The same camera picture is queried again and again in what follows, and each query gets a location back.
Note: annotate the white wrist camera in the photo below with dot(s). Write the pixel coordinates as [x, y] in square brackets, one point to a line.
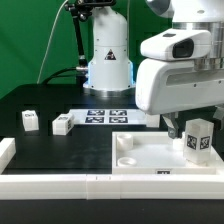
[177, 44]

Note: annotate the white square tabletop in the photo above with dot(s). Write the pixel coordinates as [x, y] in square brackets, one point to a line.
[155, 153]

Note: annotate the white marker sheet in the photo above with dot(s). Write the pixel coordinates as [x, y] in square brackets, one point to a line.
[108, 116]

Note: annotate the white U-shaped fence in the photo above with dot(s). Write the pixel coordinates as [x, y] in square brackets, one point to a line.
[106, 186]

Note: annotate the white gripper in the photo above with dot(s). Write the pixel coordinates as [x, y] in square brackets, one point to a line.
[170, 87]

